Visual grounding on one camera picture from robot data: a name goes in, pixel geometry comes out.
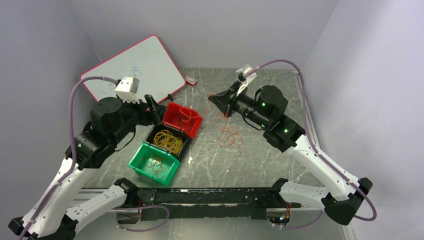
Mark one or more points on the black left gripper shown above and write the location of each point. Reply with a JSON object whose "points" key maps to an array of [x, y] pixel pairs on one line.
{"points": [[157, 110]]}

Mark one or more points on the red plastic bin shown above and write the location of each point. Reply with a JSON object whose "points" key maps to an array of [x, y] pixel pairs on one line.
{"points": [[182, 118]]}

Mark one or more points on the green plastic bin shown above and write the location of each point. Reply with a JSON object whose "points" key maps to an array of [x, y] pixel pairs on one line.
{"points": [[155, 164]]}

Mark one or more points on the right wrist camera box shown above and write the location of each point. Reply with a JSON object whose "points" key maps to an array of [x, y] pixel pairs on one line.
{"points": [[246, 75]]}

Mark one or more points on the aluminium table edge rail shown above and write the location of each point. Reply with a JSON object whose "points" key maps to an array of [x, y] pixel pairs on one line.
{"points": [[311, 134]]}

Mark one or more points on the small red white box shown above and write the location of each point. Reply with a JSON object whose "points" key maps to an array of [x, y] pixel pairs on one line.
{"points": [[190, 80]]}

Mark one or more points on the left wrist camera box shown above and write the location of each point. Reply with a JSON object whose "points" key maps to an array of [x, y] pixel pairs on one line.
{"points": [[127, 88]]}

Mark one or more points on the black plastic bin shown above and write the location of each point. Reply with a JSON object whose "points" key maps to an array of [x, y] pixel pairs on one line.
{"points": [[169, 139]]}

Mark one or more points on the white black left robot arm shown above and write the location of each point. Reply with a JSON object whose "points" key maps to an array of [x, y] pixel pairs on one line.
{"points": [[112, 119]]}

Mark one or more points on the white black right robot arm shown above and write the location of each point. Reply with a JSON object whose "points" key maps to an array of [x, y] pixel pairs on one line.
{"points": [[342, 193]]}

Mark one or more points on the pink framed whiteboard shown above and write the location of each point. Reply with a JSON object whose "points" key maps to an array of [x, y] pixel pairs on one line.
{"points": [[149, 62]]}

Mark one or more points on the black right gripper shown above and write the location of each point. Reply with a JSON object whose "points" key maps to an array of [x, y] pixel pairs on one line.
{"points": [[225, 101]]}

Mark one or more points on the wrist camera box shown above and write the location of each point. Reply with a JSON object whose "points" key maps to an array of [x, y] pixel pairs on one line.
{"points": [[246, 75], [127, 88]]}

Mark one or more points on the black base frame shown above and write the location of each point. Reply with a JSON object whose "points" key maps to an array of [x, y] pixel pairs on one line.
{"points": [[196, 203]]}

